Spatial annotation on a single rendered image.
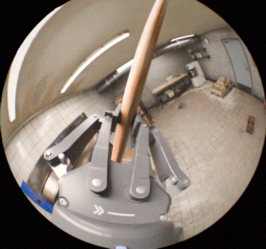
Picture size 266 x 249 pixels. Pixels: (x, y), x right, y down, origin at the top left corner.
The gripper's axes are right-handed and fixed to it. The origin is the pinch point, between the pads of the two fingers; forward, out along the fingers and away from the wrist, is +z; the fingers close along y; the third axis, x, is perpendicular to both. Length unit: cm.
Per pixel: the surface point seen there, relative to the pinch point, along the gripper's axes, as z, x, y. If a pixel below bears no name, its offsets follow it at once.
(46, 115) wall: 66, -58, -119
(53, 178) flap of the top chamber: 2, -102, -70
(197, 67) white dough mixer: 390, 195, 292
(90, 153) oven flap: 84, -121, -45
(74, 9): 11, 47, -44
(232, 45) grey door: 119, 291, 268
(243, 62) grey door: 91, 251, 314
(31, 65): 13, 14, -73
